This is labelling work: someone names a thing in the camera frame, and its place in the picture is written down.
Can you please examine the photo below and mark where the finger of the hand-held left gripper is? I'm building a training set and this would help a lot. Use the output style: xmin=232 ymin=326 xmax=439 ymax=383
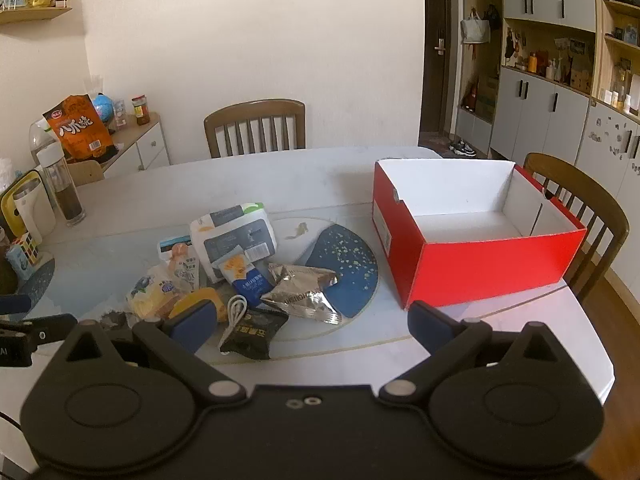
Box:
xmin=0 ymin=312 xmax=78 ymax=346
xmin=0 ymin=294 xmax=32 ymax=314

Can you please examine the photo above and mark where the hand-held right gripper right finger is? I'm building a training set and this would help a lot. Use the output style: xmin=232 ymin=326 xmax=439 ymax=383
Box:
xmin=380 ymin=300 xmax=583 ymax=403

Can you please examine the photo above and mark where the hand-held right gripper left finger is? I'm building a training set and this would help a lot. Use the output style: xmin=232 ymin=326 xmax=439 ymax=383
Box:
xmin=47 ymin=300 xmax=251 ymax=403

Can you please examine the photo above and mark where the yellow bread bun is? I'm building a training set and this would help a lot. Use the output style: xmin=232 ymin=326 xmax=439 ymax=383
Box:
xmin=169 ymin=287 xmax=224 ymax=323

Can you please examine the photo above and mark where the blueberry print bread packet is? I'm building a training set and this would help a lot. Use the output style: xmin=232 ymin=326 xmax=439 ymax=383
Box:
xmin=125 ymin=265 xmax=188 ymax=321

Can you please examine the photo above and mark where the black snack packet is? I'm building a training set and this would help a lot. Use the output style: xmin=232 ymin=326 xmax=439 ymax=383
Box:
xmin=219 ymin=307 xmax=290 ymax=360

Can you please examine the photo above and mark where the blue white cracker packet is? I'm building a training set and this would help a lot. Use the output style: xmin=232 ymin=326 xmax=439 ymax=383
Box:
xmin=218 ymin=252 xmax=275 ymax=308

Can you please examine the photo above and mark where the red cardboard box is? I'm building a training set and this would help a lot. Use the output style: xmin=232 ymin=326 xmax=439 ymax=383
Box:
xmin=371 ymin=158 xmax=587 ymax=311

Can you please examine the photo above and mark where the white grey tissue pack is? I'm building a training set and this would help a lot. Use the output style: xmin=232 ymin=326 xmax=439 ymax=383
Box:
xmin=190 ymin=201 xmax=278 ymax=283

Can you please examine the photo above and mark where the silver snack packet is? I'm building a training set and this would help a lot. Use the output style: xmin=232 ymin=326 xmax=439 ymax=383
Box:
xmin=260 ymin=262 xmax=353 ymax=326

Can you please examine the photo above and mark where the white marble desktop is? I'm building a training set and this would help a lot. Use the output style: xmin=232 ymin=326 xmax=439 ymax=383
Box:
xmin=0 ymin=146 xmax=616 ymax=411

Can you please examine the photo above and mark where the small light blue box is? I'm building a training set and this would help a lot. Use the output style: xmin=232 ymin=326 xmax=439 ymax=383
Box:
xmin=5 ymin=249 xmax=36 ymax=281

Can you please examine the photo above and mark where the white lettered sachet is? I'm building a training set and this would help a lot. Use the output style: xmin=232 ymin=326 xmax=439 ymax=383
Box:
xmin=167 ymin=242 xmax=201 ymax=293

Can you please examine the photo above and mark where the colourful puzzle cube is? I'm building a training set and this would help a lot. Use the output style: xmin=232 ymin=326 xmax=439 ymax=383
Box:
xmin=9 ymin=232 xmax=43 ymax=267

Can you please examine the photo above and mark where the dark crumpled wrapper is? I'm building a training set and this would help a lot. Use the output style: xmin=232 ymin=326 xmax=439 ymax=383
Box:
xmin=101 ymin=310 xmax=133 ymax=331

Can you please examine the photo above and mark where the blue white flat packet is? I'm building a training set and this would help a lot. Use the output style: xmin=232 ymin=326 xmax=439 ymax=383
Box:
xmin=158 ymin=234 xmax=193 ymax=266

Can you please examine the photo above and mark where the white electric kettle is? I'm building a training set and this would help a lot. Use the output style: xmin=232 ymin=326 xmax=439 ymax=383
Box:
xmin=12 ymin=186 xmax=57 ymax=247

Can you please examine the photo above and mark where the yellow rimmed dark container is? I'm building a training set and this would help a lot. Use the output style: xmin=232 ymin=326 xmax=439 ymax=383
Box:
xmin=0 ymin=170 xmax=43 ymax=241

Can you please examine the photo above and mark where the glass bottle with dark liquid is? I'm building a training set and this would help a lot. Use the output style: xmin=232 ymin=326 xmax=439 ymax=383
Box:
xmin=37 ymin=141 xmax=87 ymax=227

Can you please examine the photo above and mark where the white crumpled plastic bag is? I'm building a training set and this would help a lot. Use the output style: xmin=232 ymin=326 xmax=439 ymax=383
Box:
xmin=0 ymin=157 xmax=18 ymax=196

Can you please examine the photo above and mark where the light wooden chair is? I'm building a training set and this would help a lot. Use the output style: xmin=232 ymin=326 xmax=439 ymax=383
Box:
xmin=67 ymin=160 xmax=106 ymax=187

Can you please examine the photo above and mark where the clear plastic bottle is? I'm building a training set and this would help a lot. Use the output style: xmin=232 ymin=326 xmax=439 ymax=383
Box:
xmin=29 ymin=119 xmax=56 ymax=161

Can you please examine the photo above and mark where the white side cabinet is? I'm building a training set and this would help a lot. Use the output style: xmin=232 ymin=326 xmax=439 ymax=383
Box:
xmin=102 ymin=112 xmax=172 ymax=178

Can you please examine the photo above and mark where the orange snack bag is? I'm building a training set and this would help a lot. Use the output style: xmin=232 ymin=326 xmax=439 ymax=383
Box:
xmin=42 ymin=94 xmax=113 ymax=162

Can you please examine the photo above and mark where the brown curved wooden chair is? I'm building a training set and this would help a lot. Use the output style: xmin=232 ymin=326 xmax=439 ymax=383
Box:
xmin=522 ymin=152 xmax=630 ymax=303

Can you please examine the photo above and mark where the blue globe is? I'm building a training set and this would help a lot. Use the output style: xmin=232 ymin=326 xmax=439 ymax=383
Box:
xmin=92 ymin=92 xmax=118 ymax=123

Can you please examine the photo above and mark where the red lidded jar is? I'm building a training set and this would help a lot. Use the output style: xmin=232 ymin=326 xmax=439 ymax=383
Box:
xmin=131 ymin=94 xmax=151 ymax=126

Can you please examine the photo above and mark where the brown slatted wooden chair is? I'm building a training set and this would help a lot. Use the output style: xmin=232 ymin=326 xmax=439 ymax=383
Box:
xmin=203 ymin=99 xmax=307 ymax=158

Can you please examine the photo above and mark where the grey tote bag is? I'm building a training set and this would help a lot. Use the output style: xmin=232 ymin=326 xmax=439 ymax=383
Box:
xmin=460 ymin=7 xmax=491 ymax=45

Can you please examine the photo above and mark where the dark brown door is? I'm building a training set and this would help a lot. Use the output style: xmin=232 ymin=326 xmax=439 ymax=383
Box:
xmin=422 ymin=0 xmax=466 ymax=133

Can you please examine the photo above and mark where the white cable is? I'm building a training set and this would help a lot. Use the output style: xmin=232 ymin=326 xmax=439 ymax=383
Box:
xmin=218 ymin=294 xmax=249 ymax=357

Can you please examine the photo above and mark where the wooden wall shelf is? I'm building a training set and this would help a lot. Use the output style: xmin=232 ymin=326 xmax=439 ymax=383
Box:
xmin=0 ymin=7 xmax=73 ymax=25

